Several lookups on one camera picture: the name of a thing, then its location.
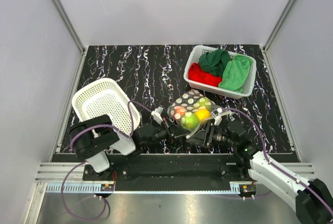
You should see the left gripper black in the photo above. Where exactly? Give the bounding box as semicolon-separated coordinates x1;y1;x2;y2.
142;117;190;148

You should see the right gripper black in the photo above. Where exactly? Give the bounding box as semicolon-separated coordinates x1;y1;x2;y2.
187;121;237;149

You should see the yellow fake lemon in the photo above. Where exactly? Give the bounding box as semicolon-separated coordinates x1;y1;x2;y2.
195;109;210;121

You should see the green fake apple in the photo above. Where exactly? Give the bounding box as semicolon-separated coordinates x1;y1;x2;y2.
196;97;212;110
181;112;199;130

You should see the polka dot zip bag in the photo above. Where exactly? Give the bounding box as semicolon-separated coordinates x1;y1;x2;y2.
166;89;221;135

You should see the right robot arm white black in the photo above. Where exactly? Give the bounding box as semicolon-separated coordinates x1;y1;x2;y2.
186;121;332;223

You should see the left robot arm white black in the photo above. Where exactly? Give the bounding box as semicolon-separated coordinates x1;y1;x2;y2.
69;115;190;180

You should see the orange fake peach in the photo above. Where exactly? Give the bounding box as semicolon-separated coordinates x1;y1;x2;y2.
173;106;187;119

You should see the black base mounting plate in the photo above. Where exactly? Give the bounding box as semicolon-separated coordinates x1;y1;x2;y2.
82;154;255;192

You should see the white perforated oval basket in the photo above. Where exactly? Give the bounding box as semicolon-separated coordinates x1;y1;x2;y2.
72;78;141;134

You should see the red cloth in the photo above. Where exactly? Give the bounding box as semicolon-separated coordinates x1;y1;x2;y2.
188;63;222;87

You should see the light green cloth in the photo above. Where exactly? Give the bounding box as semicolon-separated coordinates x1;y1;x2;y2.
218;54;253;93

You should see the dark green cloth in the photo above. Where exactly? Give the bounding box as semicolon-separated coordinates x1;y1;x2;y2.
198;49;231;77

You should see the white rectangular slotted basket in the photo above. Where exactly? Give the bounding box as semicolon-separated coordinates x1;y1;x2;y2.
184;45;257;99

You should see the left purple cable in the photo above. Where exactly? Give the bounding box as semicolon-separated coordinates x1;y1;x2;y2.
60;100;159;221

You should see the purple cable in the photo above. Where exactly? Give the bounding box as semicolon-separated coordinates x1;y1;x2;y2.
221;108;333;216
60;100;159;221

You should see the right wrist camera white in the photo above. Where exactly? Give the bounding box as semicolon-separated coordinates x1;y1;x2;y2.
210;108;228;126

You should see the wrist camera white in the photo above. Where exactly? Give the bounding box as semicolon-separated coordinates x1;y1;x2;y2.
150;106;164;125
210;108;228;126

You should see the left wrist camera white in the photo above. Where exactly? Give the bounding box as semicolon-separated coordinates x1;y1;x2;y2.
150;106;164;125

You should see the aluminium frame rail front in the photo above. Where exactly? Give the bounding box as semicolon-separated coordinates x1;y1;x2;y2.
35;163;86;182

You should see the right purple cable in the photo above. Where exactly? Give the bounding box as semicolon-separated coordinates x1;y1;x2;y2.
221;108;333;216

